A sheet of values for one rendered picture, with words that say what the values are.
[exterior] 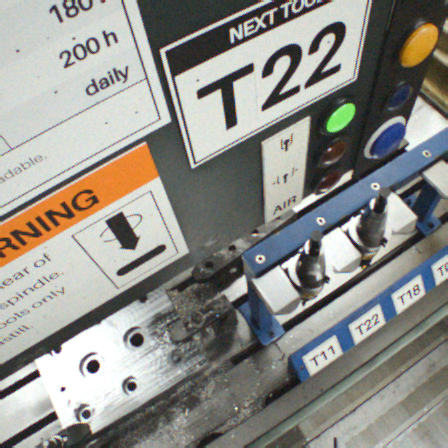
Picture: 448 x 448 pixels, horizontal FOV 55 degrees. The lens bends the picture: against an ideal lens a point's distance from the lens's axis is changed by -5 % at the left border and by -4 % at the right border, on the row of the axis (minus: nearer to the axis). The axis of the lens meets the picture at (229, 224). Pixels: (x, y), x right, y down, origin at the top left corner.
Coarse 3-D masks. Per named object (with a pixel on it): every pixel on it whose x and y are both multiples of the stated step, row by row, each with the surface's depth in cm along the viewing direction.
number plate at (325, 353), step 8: (320, 344) 85; (328, 344) 85; (336, 344) 86; (312, 352) 84; (320, 352) 85; (328, 352) 86; (336, 352) 87; (304, 360) 84; (312, 360) 85; (320, 360) 86; (328, 360) 86; (312, 368) 86; (320, 368) 86
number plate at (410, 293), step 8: (416, 280) 89; (400, 288) 89; (408, 288) 89; (416, 288) 90; (392, 296) 88; (400, 296) 89; (408, 296) 90; (416, 296) 91; (400, 304) 89; (408, 304) 90
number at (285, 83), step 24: (360, 0) 18; (312, 24) 18; (336, 24) 18; (264, 48) 17; (288, 48) 18; (312, 48) 19; (336, 48) 20; (264, 72) 18; (288, 72) 19; (312, 72) 20; (336, 72) 21; (264, 96) 20; (288, 96) 21
